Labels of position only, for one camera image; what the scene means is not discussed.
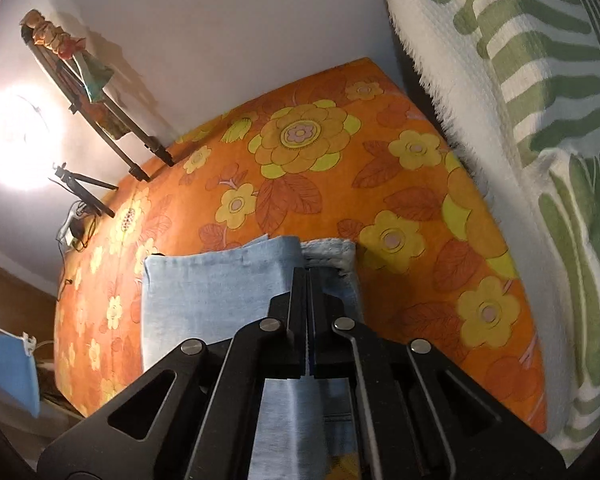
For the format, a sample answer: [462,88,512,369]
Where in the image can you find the ring light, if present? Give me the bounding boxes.
[0,85,76,192]

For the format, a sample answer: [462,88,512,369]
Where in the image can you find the colourful doll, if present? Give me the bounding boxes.
[21,9,115,104]

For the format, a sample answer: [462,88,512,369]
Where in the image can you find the small black tripod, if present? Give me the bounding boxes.
[50,161,118,219]

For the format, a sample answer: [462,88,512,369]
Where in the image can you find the blue denim pants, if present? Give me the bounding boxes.
[141,235,363,480]

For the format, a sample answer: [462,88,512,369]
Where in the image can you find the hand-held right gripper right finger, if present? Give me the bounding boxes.
[308,269,566,480]

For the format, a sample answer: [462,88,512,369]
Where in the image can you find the blue cloth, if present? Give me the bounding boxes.
[0,330,42,418]

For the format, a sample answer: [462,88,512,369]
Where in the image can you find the tall black tripod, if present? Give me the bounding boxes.
[22,25,176,183]

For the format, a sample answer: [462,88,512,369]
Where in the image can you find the orange floral cloth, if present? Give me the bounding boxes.
[54,57,548,433]

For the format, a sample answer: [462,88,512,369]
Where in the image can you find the tangled black cables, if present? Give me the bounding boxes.
[55,200,102,302]

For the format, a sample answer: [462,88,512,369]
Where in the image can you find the white power adapter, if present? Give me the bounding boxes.
[64,214,81,248]

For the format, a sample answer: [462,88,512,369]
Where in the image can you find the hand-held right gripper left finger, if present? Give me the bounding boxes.
[37,266,309,480]

